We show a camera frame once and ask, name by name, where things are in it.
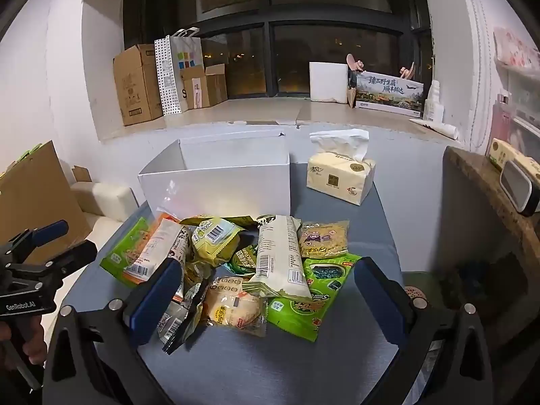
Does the wooden side table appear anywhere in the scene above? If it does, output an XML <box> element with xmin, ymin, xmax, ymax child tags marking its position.
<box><xmin>443</xmin><ymin>145</ymin><xmax>540</xmax><ymax>347</ymax></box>

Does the cream foam block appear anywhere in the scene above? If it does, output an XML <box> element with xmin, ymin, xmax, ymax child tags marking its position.
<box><xmin>70</xmin><ymin>182</ymin><xmax>140</xmax><ymax>222</ymax></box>

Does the yellow tissue pack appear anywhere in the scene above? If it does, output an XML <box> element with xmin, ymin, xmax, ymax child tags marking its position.
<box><xmin>485</xmin><ymin>137</ymin><xmax>540</xmax><ymax>178</ymax></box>

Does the pink bottle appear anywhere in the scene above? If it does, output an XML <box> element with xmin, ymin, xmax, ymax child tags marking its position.
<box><xmin>491</xmin><ymin>93</ymin><xmax>513</xmax><ymax>144</ymax></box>

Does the beige tissue pack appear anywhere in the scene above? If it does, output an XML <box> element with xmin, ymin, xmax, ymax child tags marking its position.
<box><xmin>306</xmin><ymin>129</ymin><xmax>376</xmax><ymax>207</ymax></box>

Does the white tube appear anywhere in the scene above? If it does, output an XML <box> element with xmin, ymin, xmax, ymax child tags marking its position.
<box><xmin>409</xmin><ymin>118</ymin><xmax>460</xmax><ymax>140</ymax></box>

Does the white foam box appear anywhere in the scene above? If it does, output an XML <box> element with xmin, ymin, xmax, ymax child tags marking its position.
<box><xmin>309</xmin><ymin>62</ymin><xmax>349</xmax><ymax>103</ymax></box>

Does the white dotted shopping bag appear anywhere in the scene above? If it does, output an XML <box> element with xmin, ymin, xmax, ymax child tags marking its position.
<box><xmin>154</xmin><ymin>29</ymin><xmax>202</xmax><ymax>116</ymax></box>

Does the white bottle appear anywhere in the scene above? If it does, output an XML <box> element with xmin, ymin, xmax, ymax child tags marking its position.
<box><xmin>423</xmin><ymin>79</ymin><xmax>444</xmax><ymax>122</ymax></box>

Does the printed landscape carton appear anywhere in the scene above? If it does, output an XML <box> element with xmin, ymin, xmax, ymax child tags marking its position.
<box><xmin>354</xmin><ymin>72</ymin><xmax>425</xmax><ymax>119</ymax></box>

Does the white and orange snack packet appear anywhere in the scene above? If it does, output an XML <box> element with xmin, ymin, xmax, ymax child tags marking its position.
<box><xmin>127</xmin><ymin>215</ymin><xmax>190</xmax><ymax>282</ymax></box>

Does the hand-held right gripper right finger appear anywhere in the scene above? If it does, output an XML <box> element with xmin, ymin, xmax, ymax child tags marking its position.
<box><xmin>353</xmin><ymin>256</ymin><xmax>494</xmax><ymax>405</ymax></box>

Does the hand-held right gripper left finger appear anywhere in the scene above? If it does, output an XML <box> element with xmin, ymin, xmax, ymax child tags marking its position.
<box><xmin>42</xmin><ymin>256</ymin><xmax>186</xmax><ymax>405</ymax></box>

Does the person's left hand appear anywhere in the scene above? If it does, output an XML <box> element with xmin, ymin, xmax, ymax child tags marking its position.
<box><xmin>0</xmin><ymin>324</ymin><xmax>48</xmax><ymax>366</ymax></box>

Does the yellow cartoon noodle packet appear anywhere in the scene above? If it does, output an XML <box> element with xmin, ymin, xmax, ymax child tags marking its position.
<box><xmin>299</xmin><ymin>220</ymin><xmax>350</xmax><ymax>259</ymax></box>

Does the olive snack packet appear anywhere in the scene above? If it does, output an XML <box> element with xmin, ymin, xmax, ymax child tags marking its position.
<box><xmin>179</xmin><ymin>214</ymin><xmax>256</xmax><ymax>231</ymax></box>

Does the white shelf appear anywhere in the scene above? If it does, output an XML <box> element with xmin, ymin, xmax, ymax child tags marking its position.
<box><xmin>493</xmin><ymin>27</ymin><xmax>540</xmax><ymax>136</ymax></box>

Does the tall cardboard box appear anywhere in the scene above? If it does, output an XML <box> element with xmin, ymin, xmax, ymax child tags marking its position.
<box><xmin>113</xmin><ymin>44</ymin><xmax>164</xmax><ymax>126</ymax></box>

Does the dark green snack packet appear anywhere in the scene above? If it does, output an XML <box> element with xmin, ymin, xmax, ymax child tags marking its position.
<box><xmin>223</xmin><ymin>242</ymin><xmax>259</xmax><ymax>279</ymax></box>

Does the flat cardboard sheet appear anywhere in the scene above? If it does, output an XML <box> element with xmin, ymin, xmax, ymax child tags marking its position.
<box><xmin>0</xmin><ymin>140</ymin><xmax>91</xmax><ymax>258</ymax></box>

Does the open cardboard box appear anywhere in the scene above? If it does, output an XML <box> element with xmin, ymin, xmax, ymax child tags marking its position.
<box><xmin>181</xmin><ymin>63</ymin><xmax>228</xmax><ymax>110</ymax></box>

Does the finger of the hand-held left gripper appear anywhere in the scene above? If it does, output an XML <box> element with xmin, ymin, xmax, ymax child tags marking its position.
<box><xmin>0</xmin><ymin>220</ymin><xmax>69</xmax><ymax>258</ymax></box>
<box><xmin>25</xmin><ymin>240</ymin><xmax>99</xmax><ymax>281</ymax></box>

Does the green and orange snack packet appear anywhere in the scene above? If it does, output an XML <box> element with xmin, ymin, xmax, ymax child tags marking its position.
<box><xmin>100</xmin><ymin>217</ymin><xmax>165</xmax><ymax>284</ymax></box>

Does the clear silver snack packet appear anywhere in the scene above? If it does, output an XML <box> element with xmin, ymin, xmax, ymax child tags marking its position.
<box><xmin>158</xmin><ymin>280</ymin><xmax>207</xmax><ymax>355</ymax></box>

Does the small yellow-green snack packet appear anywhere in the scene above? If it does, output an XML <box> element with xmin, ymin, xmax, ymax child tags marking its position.
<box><xmin>192</xmin><ymin>217</ymin><xmax>247</xmax><ymax>267</ymax></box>

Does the green seaweed snack packet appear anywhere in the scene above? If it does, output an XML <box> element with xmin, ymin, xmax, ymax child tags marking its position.
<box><xmin>267</xmin><ymin>253</ymin><xmax>362</xmax><ymax>342</ymax></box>

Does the white rounded device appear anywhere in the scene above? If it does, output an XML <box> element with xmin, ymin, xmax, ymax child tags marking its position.
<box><xmin>500</xmin><ymin>159</ymin><xmax>540</xmax><ymax>216</ymax></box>

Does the dark window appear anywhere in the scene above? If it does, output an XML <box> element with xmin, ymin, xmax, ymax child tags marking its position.
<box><xmin>122</xmin><ymin>0</ymin><xmax>433</xmax><ymax>99</ymax></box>

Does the long white snack packet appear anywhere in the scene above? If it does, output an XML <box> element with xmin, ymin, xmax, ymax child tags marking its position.
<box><xmin>249</xmin><ymin>214</ymin><xmax>313</xmax><ymax>300</ymax></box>

